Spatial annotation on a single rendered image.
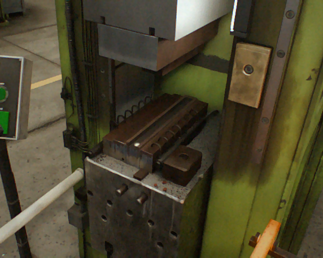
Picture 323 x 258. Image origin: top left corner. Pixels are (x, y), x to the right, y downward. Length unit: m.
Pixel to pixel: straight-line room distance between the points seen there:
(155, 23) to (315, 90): 0.44
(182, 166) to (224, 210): 0.28
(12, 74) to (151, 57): 0.53
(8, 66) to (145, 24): 0.55
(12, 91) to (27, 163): 1.55
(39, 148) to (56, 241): 0.95
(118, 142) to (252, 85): 0.47
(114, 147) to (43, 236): 1.16
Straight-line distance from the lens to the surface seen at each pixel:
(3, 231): 1.45
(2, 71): 1.34
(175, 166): 1.11
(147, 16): 0.97
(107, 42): 1.07
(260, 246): 0.97
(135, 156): 1.18
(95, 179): 1.27
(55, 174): 2.68
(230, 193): 1.26
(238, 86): 1.04
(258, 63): 1.00
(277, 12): 0.98
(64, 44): 1.40
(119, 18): 1.02
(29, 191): 2.58
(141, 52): 1.01
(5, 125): 1.32
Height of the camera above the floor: 1.66
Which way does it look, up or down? 32 degrees down
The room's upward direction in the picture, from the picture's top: 3 degrees clockwise
